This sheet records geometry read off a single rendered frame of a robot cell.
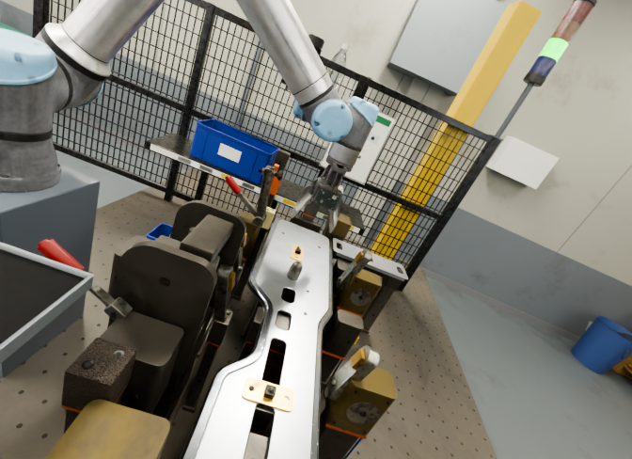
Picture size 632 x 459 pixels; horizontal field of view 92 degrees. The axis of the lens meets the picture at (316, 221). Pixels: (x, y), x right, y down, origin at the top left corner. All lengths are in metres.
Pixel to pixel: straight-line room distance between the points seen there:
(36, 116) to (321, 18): 2.97
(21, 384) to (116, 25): 0.74
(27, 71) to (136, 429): 0.53
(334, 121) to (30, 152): 0.53
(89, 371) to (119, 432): 0.07
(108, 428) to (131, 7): 0.66
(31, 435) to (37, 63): 0.66
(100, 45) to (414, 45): 2.60
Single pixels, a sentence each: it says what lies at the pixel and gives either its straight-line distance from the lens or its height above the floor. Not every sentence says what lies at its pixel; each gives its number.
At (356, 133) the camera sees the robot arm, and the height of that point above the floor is 1.39.
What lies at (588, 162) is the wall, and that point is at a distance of 4.10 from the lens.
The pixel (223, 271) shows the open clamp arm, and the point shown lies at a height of 1.10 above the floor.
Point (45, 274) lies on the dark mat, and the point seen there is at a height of 1.16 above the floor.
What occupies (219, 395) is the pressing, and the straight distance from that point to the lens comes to 0.55.
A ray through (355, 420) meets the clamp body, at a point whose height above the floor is 0.96.
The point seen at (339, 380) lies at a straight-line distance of 0.63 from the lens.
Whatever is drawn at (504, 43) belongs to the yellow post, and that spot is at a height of 1.86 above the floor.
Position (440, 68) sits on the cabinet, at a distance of 3.09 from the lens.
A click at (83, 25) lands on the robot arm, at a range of 0.78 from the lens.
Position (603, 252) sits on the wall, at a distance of 4.59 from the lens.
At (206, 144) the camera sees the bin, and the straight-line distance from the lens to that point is 1.27.
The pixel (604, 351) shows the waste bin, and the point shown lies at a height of 0.26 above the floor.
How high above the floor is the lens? 1.46
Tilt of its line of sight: 23 degrees down
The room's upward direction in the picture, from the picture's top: 25 degrees clockwise
